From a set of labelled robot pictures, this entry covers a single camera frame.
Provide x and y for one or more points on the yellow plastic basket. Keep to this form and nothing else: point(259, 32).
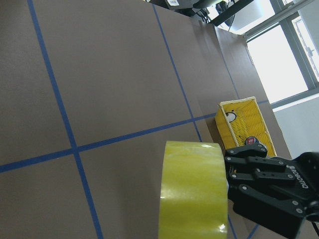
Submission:
point(249, 122)

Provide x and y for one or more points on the panda figurine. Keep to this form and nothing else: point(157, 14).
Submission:
point(231, 116)

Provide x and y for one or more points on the aluminium frame post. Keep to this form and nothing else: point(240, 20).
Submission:
point(308, 10)

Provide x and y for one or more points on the brown paper table mat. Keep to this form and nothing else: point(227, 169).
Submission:
point(90, 92)

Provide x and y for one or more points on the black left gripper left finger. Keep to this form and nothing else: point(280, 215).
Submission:
point(249, 164)

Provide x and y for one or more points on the yellow tape roll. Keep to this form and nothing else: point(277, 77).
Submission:
point(193, 197)

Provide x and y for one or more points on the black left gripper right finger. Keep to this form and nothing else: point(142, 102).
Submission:
point(284, 217)

